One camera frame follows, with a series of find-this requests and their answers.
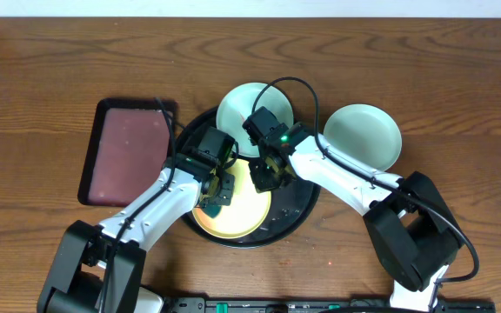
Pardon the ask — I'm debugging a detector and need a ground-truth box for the green sponge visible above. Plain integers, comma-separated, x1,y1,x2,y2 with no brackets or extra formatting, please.
201,204,222,218

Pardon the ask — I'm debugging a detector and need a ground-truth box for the yellow plate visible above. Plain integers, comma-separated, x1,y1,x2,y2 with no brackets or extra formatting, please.
192,159,272,239

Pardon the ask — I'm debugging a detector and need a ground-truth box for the light green plate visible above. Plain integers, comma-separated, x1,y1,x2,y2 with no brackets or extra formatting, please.
216,83,294,158
323,103,402,171

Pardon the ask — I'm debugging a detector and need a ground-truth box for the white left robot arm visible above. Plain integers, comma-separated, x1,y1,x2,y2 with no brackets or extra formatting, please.
37,150,237,312

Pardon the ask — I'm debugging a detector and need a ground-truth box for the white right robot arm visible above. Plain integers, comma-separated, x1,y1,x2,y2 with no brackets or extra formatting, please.
243,120,467,312

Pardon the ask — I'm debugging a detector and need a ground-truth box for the black rectangular tray, red water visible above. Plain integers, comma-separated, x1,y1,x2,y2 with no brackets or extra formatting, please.
77,97,177,207

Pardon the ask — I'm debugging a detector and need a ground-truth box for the light green plate, red streak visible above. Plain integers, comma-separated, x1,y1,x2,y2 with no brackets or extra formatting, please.
216,83,294,158

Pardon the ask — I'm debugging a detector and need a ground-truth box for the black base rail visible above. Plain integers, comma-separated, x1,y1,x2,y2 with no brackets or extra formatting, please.
161,297,496,313

